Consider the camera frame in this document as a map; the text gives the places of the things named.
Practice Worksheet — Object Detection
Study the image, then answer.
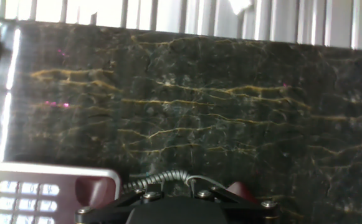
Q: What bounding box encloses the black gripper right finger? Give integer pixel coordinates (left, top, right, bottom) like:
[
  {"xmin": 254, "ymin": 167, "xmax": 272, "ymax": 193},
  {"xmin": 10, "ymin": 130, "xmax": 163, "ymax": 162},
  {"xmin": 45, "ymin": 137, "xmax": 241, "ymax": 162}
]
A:
[{"xmin": 196, "ymin": 185, "xmax": 281, "ymax": 224}]

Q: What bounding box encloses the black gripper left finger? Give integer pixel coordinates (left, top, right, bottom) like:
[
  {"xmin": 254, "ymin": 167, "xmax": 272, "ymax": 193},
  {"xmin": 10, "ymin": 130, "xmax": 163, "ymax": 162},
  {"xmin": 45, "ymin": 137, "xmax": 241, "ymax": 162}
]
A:
[{"xmin": 74, "ymin": 183, "xmax": 163, "ymax": 224}]

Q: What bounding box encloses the dark red telephone handset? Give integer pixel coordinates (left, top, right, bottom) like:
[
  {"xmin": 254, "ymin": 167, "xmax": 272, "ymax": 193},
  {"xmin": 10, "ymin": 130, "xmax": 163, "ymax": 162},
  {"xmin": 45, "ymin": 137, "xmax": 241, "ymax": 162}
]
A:
[{"xmin": 226, "ymin": 182, "xmax": 257, "ymax": 203}]

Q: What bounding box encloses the black marble pattern mat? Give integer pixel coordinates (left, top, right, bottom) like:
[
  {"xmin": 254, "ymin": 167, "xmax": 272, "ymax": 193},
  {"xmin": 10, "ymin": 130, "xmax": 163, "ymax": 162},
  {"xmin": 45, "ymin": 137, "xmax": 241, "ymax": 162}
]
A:
[{"xmin": 0, "ymin": 18, "xmax": 362, "ymax": 224}]

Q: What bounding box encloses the large white tissue sheet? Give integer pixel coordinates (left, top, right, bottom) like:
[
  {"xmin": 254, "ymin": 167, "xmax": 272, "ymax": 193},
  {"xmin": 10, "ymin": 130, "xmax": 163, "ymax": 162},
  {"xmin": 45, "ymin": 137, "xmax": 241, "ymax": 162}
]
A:
[{"xmin": 229, "ymin": 0, "xmax": 254, "ymax": 16}]

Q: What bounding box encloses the grey coiled phone cord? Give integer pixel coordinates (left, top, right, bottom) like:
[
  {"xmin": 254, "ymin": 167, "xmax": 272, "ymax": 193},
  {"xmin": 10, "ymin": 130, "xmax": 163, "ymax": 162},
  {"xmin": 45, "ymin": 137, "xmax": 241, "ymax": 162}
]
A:
[{"xmin": 123, "ymin": 169, "xmax": 228, "ymax": 192}]

